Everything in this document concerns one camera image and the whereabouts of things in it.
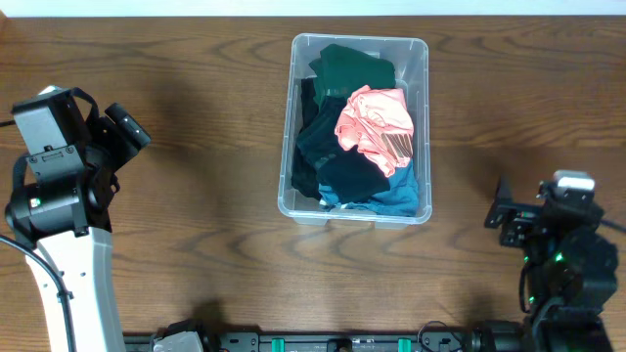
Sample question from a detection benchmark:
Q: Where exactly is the left black cable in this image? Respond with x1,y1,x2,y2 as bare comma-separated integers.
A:
0,116,77,352

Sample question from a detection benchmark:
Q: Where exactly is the clear plastic storage bin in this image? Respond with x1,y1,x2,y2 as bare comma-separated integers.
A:
278,33,433,230

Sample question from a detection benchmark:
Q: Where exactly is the black mounting rail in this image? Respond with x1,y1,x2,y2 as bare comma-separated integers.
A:
121,320,524,352

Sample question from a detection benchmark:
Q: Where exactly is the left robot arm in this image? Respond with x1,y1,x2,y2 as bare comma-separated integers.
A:
5,86,151,351

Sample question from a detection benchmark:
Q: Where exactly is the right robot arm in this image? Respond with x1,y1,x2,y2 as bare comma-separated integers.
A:
465,170,619,352

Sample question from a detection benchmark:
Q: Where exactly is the black garment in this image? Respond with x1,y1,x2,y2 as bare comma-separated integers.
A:
291,78,321,200

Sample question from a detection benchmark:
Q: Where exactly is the coral pink shirt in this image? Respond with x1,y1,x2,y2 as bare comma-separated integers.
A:
335,85,415,178

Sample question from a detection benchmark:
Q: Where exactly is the dark navy garment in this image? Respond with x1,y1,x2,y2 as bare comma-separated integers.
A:
295,97,390,202

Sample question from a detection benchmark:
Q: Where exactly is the dark green garment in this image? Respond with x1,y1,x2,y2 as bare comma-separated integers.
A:
309,44,395,106

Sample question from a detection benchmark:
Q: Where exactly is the blue garment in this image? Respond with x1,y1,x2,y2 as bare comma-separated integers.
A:
318,162,419,217

